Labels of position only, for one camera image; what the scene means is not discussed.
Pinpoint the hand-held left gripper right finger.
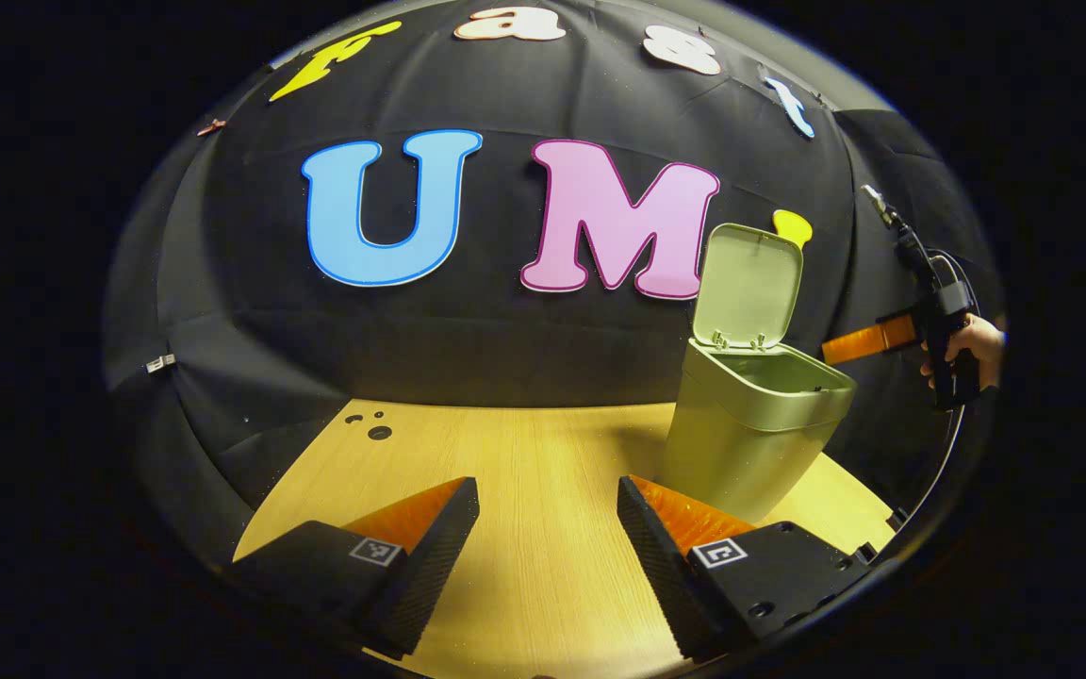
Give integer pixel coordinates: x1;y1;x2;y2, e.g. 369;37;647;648
617;474;883;661

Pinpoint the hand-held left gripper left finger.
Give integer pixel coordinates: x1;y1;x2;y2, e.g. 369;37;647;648
232;476;481;659

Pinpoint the green desktop garbage bin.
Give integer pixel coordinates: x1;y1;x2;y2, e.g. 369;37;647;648
661;224;858;524

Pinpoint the wooden desktop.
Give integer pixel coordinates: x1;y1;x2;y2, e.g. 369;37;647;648
234;398;897;679

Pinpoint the black backdrop cloth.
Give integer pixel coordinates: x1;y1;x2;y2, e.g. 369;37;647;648
100;0;1006;567

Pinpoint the silver gripper cable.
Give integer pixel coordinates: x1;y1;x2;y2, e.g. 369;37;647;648
887;401;968;534

